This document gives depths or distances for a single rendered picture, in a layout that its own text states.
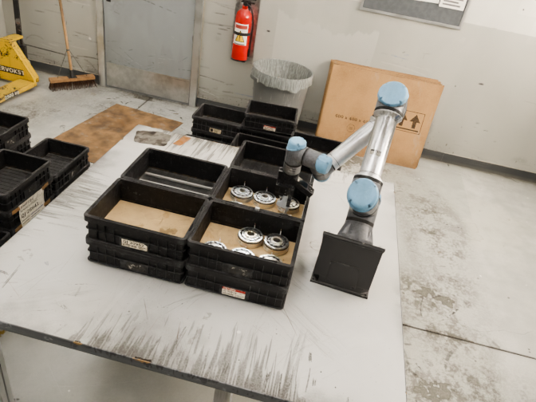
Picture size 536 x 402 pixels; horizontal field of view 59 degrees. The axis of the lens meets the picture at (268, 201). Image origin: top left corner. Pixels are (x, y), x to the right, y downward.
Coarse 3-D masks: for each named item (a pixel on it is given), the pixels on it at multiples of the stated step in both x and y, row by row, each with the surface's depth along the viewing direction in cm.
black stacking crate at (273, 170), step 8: (248, 144) 245; (256, 144) 244; (240, 152) 234; (248, 152) 247; (256, 152) 246; (264, 152) 245; (272, 152) 245; (280, 152) 244; (240, 160) 240; (248, 160) 248; (256, 160) 249; (264, 160) 248; (272, 160) 247; (280, 160) 246; (256, 168) 243; (264, 168) 244; (272, 168) 245; (304, 168) 246; (304, 176) 243
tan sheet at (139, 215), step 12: (120, 204) 199; (132, 204) 200; (108, 216) 191; (120, 216) 192; (132, 216) 194; (144, 216) 195; (156, 216) 196; (168, 216) 197; (180, 216) 199; (156, 228) 190; (168, 228) 191; (180, 228) 192
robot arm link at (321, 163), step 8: (304, 152) 189; (312, 152) 189; (320, 152) 190; (304, 160) 189; (312, 160) 188; (320, 160) 187; (328, 160) 186; (312, 168) 190; (320, 168) 187; (328, 168) 189
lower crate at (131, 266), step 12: (96, 252) 183; (108, 252) 182; (120, 252) 179; (132, 252) 178; (108, 264) 185; (120, 264) 183; (132, 264) 182; (144, 264) 181; (156, 264) 181; (168, 264) 178; (180, 264) 177; (156, 276) 183; (168, 276) 183; (180, 276) 182
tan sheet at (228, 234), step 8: (216, 224) 198; (208, 232) 193; (216, 232) 193; (224, 232) 194; (232, 232) 195; (200, 240) 188; (208, 240) 188; (216, 240) 189; (224, 240) 190; (232, 240) 191; (232, 248) 186; (248, 248) 188; (256, 248) 189; (288, 248) 192; (280, 256) 187; (288, 256) 188
